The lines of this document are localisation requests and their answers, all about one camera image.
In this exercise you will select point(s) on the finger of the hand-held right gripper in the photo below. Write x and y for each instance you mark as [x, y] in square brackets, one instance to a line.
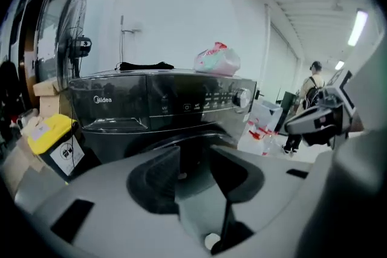
[317, 138]
[308, 119]

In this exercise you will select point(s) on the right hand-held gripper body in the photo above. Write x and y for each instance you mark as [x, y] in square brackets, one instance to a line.
[340, 111]

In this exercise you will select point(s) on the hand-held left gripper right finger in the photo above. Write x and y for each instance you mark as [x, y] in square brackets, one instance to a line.
[239, 178]

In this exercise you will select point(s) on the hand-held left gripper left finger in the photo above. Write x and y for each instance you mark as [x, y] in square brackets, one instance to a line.
[154, 184]

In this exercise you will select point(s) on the dark grey washing machine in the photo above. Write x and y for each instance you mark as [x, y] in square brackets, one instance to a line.
[121, 105]

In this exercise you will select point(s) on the black framed glass door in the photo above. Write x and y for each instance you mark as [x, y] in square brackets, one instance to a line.
[45, 27]

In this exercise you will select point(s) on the white plastic container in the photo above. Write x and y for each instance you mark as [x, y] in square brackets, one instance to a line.
[267, 114]

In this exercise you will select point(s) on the clear plastic bottle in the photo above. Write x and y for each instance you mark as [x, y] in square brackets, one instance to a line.
[266, 145]

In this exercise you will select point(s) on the small ceiling light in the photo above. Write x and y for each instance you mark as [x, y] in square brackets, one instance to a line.
[339, 65]

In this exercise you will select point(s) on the long ceiling light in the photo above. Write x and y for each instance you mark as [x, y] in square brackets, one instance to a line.
[357, 27]

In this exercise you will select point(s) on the pink and white plastic bag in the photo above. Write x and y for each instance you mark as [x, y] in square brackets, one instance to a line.
[217, 60]

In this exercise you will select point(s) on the black bin with yellow lid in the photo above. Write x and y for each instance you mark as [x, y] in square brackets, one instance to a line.
[56, 139]

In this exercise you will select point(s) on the black cloth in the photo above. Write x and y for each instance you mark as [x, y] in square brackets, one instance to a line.
[145, 66]

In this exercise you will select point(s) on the cardboard box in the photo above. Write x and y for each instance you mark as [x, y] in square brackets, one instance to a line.
[46, 93]

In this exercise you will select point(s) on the black standing fan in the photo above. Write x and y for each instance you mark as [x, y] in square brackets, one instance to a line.
[79, 45]

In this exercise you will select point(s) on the dark hanging clothing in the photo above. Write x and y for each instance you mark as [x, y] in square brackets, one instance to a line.
[9, 96]

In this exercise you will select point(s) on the white wall pipe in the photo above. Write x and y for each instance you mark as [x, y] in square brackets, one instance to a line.
[268, 45]

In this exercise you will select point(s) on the grey wall bracket rod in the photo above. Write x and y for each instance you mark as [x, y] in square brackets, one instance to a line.
[122, 39]

